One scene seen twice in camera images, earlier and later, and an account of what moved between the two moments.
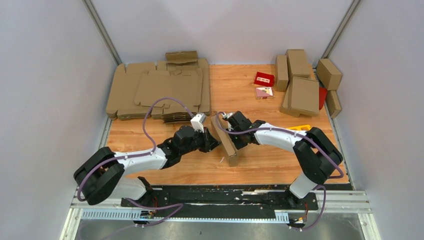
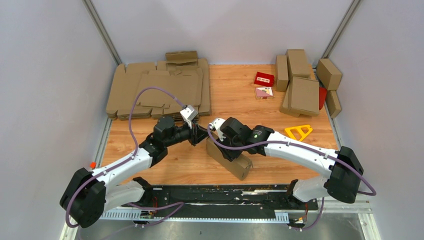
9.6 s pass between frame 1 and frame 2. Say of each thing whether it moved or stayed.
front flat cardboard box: stayed
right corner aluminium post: stayed
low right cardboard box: stayed
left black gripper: moved
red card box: stayed
